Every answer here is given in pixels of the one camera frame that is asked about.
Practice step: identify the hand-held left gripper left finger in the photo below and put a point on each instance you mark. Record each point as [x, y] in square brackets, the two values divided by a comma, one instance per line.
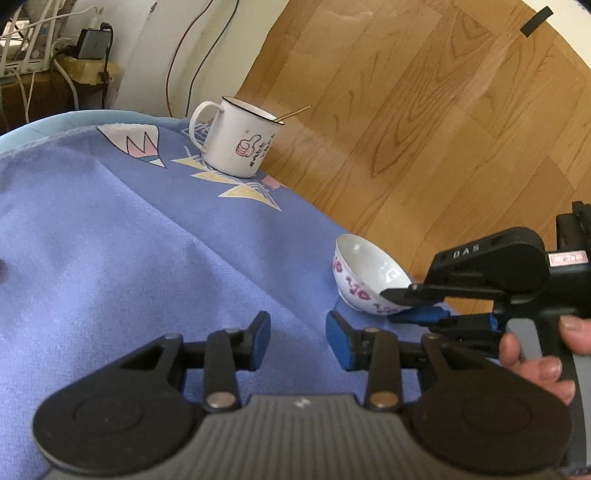
[261, 341]

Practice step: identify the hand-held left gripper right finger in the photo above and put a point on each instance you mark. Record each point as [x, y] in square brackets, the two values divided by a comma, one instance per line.
[337, 344]

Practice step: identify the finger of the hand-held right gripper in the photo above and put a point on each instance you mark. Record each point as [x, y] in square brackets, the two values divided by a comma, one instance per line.
[406, 294]
[418, 316]

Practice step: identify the white floral bowl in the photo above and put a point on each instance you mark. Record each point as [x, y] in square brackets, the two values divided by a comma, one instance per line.
[364, 263]

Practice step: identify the person's right hand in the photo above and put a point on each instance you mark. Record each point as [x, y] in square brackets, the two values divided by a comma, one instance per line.
[535, 369]

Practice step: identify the blue printed blanket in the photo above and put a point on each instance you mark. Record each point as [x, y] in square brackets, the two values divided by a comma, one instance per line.
[115, 254]

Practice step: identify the white enamel mug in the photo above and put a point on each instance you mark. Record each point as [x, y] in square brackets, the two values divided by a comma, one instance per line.
[235, 143]

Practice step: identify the thin wooden stick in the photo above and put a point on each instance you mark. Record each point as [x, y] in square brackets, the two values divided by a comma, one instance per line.
[295, 112]

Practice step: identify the black tape strip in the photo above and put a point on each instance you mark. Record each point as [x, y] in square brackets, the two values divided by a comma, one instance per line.
[538, 21]

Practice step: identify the beige power strip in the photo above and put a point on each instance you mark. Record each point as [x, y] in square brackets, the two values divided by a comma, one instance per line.
[83, 71]

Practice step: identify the brown wooden cabinet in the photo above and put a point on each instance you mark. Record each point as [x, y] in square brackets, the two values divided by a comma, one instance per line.
[46, 99]

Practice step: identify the black power adapter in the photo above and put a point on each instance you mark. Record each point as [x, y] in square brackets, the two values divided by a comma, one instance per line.
[92, 44]

